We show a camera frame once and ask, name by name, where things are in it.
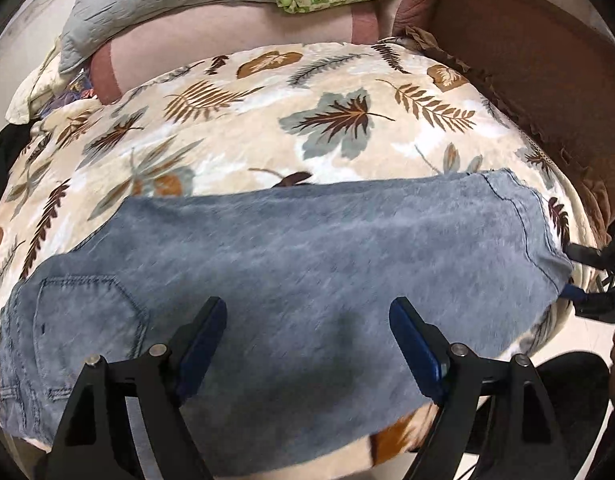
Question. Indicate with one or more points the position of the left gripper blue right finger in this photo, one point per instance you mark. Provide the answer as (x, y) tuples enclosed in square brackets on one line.
[(522, 439)]

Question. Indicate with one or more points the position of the grey-blue denim pants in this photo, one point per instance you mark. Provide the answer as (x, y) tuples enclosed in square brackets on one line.
[(307, 363)]

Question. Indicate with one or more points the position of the white cloth bundle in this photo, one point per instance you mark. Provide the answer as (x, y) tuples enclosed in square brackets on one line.
[(41, 85)]

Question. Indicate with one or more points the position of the black garment at sofa end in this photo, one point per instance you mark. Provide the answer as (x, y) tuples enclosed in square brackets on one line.
[(13, 139)]

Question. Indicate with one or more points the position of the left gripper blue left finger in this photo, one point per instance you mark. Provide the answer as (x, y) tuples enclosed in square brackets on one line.
[(94, 439)]

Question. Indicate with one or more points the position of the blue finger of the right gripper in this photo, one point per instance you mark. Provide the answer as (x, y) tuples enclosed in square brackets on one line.
[(588, 256), (573, 293)]

